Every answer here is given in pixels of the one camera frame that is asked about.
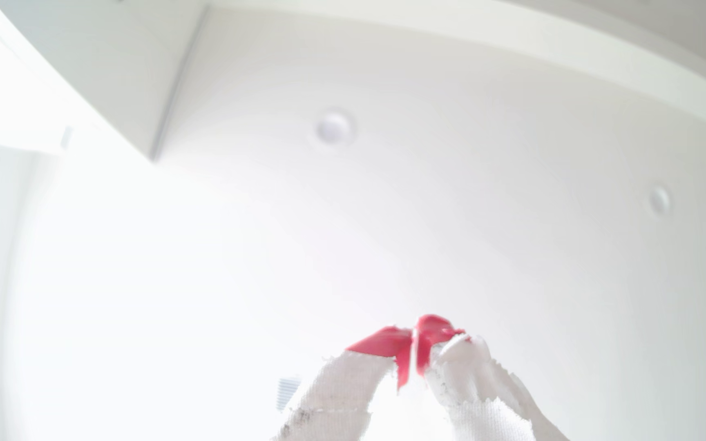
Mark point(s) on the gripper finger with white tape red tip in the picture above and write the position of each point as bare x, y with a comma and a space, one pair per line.
341, 392
475, 392

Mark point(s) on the white ceiling air vent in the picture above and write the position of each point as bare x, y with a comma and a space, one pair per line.
287, 392

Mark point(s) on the round recessed ceiling light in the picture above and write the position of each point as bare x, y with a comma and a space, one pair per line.
659, 199
333, 127

